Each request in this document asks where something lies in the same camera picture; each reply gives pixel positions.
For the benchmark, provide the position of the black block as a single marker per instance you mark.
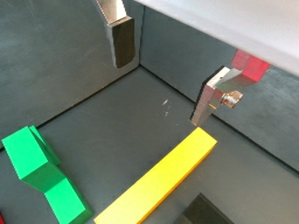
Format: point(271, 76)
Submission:
point(202, 212)

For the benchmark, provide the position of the yellow rectangular bar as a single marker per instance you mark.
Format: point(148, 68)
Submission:
point(140, 199)

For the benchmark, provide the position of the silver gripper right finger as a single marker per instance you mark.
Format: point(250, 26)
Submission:
point(218, 92)

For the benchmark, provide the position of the red board with slots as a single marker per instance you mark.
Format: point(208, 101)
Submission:
point(250, 65)

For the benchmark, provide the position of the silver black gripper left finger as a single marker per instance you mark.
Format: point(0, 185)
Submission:
point(120, 31)

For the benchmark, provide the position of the green stepped block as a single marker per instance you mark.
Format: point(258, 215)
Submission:
point(36, 167)

